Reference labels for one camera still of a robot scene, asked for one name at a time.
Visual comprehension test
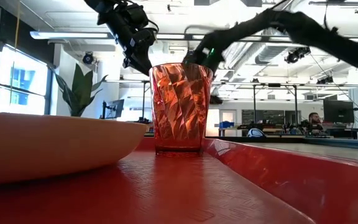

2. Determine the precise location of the green leafy plant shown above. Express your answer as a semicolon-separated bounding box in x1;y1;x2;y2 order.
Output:
53;63;109;118

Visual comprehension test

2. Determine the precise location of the yellow hanging strap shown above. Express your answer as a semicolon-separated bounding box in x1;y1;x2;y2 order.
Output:
13;0;22;48

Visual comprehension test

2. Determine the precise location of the small black monitor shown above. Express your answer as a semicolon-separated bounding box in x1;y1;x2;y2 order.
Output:
101;99;126;120

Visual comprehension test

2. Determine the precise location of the round black wall camera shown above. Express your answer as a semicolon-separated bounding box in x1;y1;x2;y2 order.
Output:
82;51;94;65

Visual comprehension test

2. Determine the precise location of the black metal frame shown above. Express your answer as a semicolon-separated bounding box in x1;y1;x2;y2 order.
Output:
252;82;299;135

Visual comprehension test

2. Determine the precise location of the silver ventilation duct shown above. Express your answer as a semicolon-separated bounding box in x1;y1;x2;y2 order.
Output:
255;26;295;65

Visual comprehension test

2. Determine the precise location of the person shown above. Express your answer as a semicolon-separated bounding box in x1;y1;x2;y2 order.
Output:
307;112;324;133

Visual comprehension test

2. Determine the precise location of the red plastic tray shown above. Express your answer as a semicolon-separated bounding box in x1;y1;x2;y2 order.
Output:
0;136;358;224

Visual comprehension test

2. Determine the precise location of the red translucent faceted cup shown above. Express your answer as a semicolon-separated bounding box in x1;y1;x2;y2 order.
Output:
149;62;214;157

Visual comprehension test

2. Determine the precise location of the blue and white ball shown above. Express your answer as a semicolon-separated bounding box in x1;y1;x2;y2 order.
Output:
247;128;265;138

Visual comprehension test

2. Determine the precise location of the ceiling track light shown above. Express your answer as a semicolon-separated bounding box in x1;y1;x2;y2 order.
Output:
308;0;358;14

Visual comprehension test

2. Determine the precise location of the orange round plate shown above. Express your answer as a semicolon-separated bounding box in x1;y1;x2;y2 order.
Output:
0;110;149;187

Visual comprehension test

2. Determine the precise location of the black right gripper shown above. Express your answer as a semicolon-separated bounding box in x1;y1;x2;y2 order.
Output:
181;30;227;74

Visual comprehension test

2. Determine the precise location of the black ceiling-mounted camera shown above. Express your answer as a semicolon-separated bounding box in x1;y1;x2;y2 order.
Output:
316;74;334;85
283;45;311;65

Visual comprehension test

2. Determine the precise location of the large black monitor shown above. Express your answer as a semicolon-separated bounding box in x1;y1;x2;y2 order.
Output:
323;99;355;124

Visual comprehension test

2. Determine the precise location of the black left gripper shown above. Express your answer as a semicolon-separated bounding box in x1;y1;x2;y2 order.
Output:
114;1;160;77

